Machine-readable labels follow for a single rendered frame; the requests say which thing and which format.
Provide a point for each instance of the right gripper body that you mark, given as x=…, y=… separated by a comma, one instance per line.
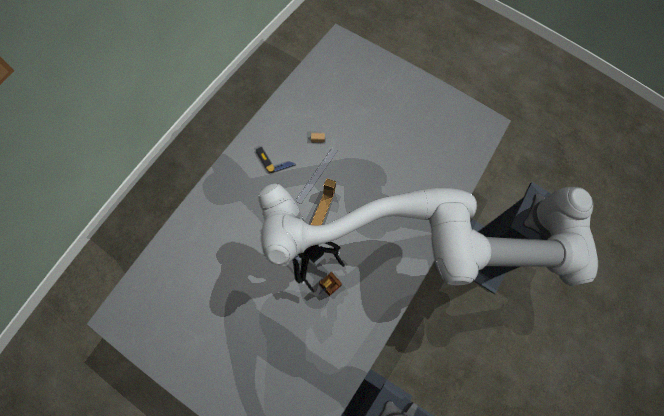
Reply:
x=303, y=255

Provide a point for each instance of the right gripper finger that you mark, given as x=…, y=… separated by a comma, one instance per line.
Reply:
x=300, y=277
x=334, y=251

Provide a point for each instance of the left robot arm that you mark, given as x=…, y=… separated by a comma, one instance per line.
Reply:
x=392, y=410

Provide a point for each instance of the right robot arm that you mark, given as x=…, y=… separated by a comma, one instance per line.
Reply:
x=459, y=252

